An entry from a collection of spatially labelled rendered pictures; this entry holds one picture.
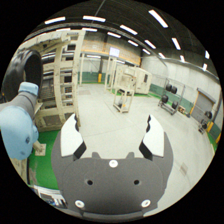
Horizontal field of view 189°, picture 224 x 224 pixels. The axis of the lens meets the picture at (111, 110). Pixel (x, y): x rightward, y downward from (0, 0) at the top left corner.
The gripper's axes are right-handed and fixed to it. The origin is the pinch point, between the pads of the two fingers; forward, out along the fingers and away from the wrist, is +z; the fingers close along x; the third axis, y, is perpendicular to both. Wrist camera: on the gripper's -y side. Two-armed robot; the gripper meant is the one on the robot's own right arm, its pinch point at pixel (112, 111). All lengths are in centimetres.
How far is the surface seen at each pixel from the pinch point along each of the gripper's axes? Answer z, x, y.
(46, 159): -4, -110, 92
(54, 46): 62, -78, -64
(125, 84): 410, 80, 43
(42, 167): -23, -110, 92
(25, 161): -38, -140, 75
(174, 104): 244, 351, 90
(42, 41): 43, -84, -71
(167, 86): 317, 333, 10
